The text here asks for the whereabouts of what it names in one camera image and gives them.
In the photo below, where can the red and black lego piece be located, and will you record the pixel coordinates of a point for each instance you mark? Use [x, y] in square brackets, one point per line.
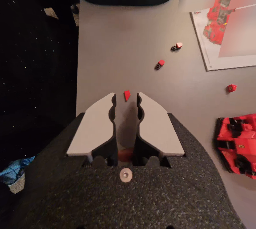
[159, 64]
[176, 46]

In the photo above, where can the red printed lego piece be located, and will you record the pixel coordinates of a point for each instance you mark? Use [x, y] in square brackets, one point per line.
[231, 88]

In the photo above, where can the red lego car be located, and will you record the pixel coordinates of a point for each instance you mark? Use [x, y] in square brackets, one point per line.
[238, 145]

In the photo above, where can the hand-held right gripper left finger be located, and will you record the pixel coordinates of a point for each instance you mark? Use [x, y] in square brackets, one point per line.
[96, 129]

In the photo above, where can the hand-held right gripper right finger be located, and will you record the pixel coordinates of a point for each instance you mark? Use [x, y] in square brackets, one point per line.
[158, 131]

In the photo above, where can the blue patterned cloth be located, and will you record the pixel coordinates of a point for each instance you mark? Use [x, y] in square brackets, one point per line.
[14, 170]

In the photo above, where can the lego instruction booklet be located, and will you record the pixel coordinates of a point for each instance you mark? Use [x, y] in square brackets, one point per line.
[212, 59]

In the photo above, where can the red slope lego piece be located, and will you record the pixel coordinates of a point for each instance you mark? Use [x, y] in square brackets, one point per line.
[127, 95]

